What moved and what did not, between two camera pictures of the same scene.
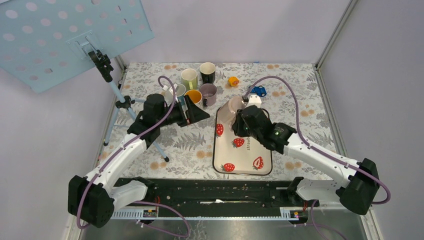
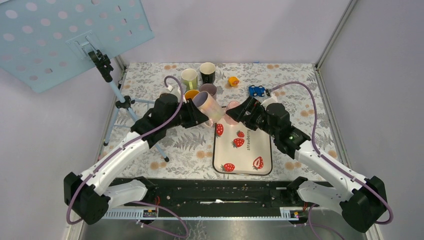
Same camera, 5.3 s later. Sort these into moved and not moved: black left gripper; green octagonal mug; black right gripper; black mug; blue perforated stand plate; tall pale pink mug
Moved: black right gripper; tall pale pink mug
Not moved: green octagonal mug; black left gripper; blue perforated stand plate; black mug
